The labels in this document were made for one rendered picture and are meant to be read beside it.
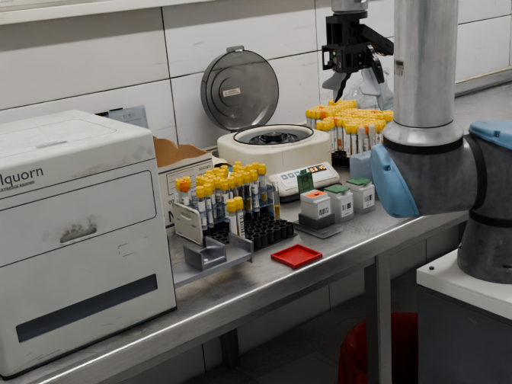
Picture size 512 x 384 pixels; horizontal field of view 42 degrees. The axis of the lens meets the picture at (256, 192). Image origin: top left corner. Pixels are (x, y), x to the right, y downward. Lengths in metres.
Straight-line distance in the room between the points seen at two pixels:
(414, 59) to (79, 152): 0.47
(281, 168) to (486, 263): 0.62
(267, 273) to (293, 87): 0.93
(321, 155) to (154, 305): 0.68
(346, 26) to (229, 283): 0.57
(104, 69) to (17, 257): 0.80
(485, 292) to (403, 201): 0.19
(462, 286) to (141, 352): 0.50
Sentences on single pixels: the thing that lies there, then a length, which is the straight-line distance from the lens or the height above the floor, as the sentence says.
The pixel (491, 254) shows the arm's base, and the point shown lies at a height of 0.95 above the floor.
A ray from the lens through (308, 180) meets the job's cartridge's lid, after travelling 1.33.
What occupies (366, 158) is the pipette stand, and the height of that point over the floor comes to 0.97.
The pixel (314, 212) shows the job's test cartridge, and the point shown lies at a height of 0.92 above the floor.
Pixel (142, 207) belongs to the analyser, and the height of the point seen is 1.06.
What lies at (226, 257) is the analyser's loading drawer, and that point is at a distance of 1.13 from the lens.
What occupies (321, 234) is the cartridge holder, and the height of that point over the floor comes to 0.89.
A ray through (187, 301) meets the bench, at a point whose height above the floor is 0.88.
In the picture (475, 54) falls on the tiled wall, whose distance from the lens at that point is 2.68.
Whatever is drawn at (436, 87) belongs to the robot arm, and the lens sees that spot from 0.95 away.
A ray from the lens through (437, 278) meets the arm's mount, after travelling 1.09.
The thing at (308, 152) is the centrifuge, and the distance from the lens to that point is 1.56.
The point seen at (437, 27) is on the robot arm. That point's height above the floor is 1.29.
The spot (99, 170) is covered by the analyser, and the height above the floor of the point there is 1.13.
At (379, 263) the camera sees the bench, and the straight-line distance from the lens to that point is 1.37.
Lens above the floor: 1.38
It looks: 19 degrees down
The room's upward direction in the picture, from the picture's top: 5 degrees counter-clockwise
